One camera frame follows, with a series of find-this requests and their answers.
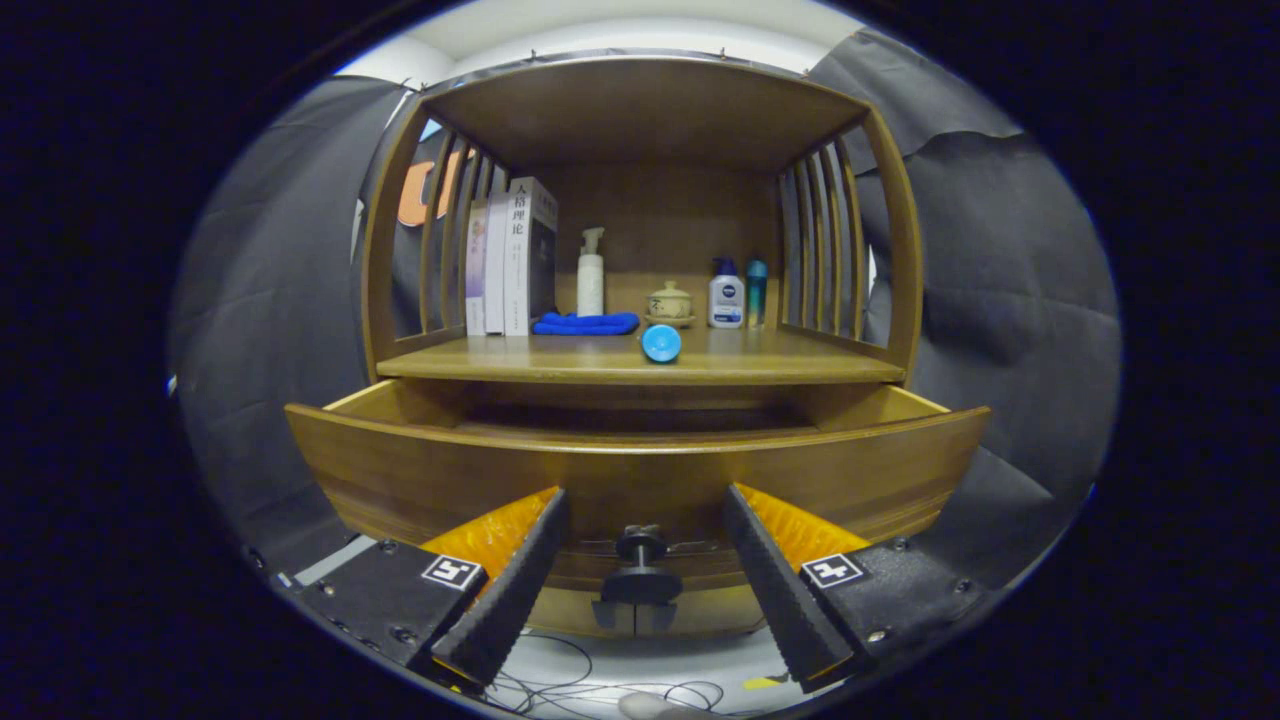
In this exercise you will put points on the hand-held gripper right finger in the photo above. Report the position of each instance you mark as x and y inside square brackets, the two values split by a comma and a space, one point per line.
[775, 580]

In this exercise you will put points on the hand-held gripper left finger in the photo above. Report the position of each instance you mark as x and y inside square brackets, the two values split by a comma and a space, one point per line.
[515, 590]

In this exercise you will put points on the black drawer knob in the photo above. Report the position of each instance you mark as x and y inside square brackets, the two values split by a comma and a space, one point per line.
[640, 570]

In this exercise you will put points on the wooden drawer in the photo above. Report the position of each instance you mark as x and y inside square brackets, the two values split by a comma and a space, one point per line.
[400, 480]

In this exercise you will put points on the blue cosmetic tube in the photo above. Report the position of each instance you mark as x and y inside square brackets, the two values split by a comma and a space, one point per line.
[661, 344]

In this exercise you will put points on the wooden countertop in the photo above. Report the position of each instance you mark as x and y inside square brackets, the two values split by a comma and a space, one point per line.
[760, 355]

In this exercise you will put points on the wooden cabinet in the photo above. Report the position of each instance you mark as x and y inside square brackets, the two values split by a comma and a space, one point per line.
[640, 110]

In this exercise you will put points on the small yellow object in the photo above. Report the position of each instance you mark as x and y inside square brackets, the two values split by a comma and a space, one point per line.
[760, 683]

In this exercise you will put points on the blue cloth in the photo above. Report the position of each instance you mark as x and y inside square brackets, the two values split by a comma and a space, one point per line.
[585, 324]

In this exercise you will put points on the white lotion bottle blue cap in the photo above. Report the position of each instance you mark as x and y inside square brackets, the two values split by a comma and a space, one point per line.
[726, 300]

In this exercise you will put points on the teal bottle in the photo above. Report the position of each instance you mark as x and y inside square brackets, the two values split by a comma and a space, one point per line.
[757, 295]

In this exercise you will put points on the lidded ceramic tea bowl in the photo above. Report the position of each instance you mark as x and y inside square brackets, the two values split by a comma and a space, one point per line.
[670, 303]

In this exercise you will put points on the white pump bottle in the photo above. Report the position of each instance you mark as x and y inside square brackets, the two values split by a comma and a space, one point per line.
[590, 285]

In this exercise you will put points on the thin white book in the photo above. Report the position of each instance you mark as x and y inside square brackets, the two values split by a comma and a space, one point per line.
[496, 270]

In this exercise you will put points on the purple and white book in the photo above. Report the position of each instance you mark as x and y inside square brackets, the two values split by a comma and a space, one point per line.
[476, 270]

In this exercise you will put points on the thick white and black book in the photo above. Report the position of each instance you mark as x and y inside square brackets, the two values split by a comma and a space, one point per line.
[520, 260]

